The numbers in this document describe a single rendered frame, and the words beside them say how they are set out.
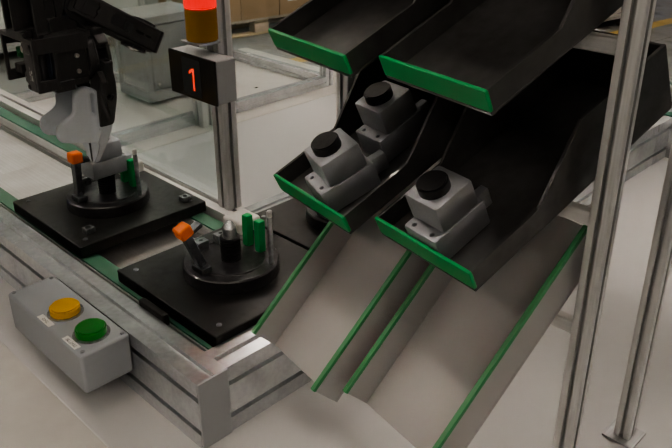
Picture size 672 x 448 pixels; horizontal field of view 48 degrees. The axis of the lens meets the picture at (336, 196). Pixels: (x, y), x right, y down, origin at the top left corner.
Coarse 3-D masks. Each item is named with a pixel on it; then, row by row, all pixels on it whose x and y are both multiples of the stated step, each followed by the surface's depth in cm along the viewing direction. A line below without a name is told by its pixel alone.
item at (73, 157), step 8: (72, 152) 125; (80, 152) 125; (72, 160) 124; (80, 160) 125; (88, 160) 126; (72, 168) 126; (80, 168) 126; (72, 176) 126; (80, 176) 126; (80, 184) 127; (80, 192) 127
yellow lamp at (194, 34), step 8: (184, 8) 116; (216, 8) 116; (184, 16) 116; (192, 16) 114; (200, 16) 114; (208, 16) 115; (216, 16) 116; (192, 24) 115; (200, 24) 115; (208, 24) 115; (216, 24) 117; (192, 32) 116; (200, 32) 115; (208, 32) 116; (216, 32) 117; (192, 40) 116; (200, 40) 116; (208, 40) 116
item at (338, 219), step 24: (360, 72) 85; (360, 96) 86; (432, 96) 87; (360, 120) 87; (432, 120) 76; (456, 120) 78; (360, 144) 85; (432, 144) 77; (288, 168) 84; (408, 168) 76; (288, 192) 83; (384, 192) 76; (336, 216) 74; (360, 216) 75
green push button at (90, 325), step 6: (90, 318) 99; (96, 318) 99; (78, 324) 98; (84, 324) 98; (90, 324) 98; (96, 324) 98; (102, 324) 98; (78, 330) 97; (84, 330) 97; (90, 330) 97; (96, 330) 97; (102, 330) 97; (78, 336) 97; (84, 336) 96; (90, 336) 96; (96, 336) 97; (102, 336) 97
